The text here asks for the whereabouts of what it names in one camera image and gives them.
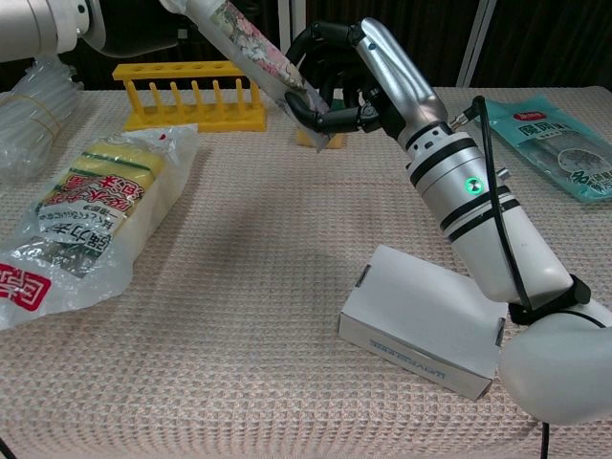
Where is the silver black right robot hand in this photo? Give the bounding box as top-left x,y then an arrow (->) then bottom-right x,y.
284,17 -> 449,142

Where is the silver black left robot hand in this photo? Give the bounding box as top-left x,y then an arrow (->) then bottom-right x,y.
71,0 -> 182,55

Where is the white tube with floral print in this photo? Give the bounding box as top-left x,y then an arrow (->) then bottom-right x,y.
160,0 -> 332,154

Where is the yellow plastic test tube rack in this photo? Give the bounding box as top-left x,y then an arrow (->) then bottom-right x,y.
111,59 -> 268,134

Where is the dark pleated curtain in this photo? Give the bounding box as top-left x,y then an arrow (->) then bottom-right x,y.
56,0 -> 281,91
304,0 -> 472,89
470,0 -> 612,88
0,59 -> 34,93

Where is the yellow sponge with green pad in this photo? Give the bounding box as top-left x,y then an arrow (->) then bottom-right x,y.
295,98 -> 349,150

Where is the bundle of clear plastic tubes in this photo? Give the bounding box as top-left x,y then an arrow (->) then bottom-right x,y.
0,55 -> 85,192

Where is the teal cleaning cloth package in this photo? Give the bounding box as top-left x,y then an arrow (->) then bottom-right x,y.
471,94 -> 612,205

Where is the clear plastic pack of sponges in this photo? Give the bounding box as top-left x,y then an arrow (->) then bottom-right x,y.
0,122 -> 200,332

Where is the white cardboard box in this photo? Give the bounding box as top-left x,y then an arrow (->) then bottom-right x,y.
337,244 -> 509,402

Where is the beige waffle tablecloth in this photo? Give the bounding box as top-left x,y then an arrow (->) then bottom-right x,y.
0,85 -> 612,459

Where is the white frame post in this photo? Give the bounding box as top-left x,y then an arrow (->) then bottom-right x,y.
456,0 -> 498,88
276,0 -> 307,54

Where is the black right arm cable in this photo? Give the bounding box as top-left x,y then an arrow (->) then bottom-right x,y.
451,95 -> 535,310

